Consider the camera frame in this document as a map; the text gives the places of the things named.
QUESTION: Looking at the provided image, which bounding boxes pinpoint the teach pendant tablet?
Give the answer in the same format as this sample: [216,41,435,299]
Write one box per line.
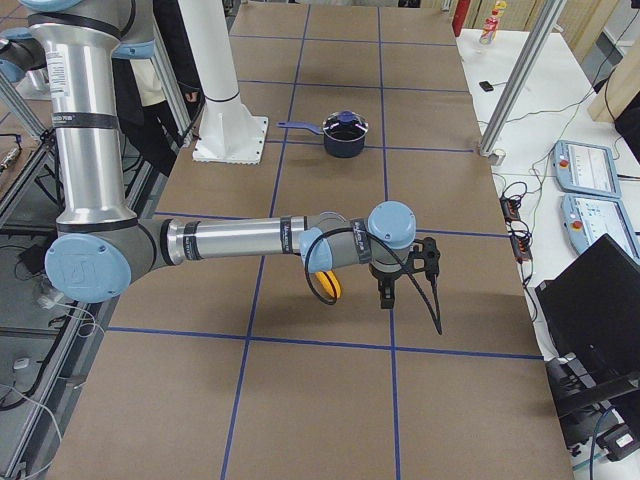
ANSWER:
[561,193,639,261]
[552,140,621,198]

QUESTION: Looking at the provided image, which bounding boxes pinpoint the black orange cable hub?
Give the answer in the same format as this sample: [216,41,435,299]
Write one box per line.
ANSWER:
[500,196,533,264]

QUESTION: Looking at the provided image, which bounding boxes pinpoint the red yellow plastic bottle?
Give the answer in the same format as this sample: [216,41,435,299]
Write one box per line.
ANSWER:
[479,1,504,45]

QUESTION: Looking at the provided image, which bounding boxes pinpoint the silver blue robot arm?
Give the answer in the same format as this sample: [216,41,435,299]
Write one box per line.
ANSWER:
[26,1,417,307]
[1,27,49,91]

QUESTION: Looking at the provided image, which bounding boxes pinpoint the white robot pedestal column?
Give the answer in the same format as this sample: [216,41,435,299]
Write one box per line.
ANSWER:
[179,0,269,165]

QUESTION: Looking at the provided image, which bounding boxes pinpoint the upper teach pendant tablet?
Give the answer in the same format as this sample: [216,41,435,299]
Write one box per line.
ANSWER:
[552,140,621,198]

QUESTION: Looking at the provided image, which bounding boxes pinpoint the dark blue saucepan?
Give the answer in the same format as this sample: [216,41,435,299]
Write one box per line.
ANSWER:
[277,120,367,158]

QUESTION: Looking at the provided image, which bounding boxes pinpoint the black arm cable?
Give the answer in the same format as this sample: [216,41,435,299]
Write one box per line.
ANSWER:
[302,225,444,336]

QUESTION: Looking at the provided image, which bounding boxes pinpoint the lower teach pendant tablet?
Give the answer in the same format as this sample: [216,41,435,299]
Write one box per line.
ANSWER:
[561,193,639,261]

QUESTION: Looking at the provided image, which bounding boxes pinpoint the aluminium frame post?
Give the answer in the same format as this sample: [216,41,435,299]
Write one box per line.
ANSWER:
[478,0,567,166]

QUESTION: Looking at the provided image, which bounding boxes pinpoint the small black square device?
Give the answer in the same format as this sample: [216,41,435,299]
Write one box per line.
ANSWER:
[479,81,494,92]

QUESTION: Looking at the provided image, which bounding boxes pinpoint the black laptop computer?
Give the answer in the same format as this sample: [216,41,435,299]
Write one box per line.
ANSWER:
[535,234,639,374]

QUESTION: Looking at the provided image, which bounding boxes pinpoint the yellow plastic corn cob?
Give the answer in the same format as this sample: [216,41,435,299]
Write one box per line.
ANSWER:
[315,271,342,300]

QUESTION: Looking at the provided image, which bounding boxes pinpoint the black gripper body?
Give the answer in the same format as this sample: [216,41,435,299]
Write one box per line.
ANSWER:
[369,261,406,286]

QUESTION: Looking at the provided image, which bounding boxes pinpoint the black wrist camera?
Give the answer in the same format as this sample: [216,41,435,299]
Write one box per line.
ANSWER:
[408,237,441,281]

